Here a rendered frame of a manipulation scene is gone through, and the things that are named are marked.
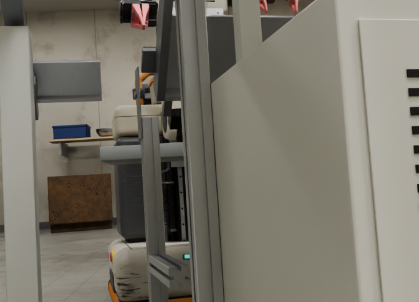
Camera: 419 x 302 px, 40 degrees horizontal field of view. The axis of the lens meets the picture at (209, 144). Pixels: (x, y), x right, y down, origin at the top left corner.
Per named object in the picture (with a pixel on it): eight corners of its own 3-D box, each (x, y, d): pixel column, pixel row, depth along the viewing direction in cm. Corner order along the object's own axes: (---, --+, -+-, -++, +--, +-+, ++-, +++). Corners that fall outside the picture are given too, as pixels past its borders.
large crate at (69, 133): (91, 140, 976) (90, 126, 978) (87, 137, 935) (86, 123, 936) (58, 141, 973) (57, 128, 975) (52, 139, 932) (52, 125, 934)
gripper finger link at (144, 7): (153, 15, 150) (148, 0, 157) (126, 15, 148) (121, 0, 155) (151, 38, 154) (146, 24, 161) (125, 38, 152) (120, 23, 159)
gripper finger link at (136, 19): (162, 15, 150) (156, 0, 158) (135, 15, 149) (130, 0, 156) (160, 38, 154) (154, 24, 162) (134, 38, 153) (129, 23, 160)
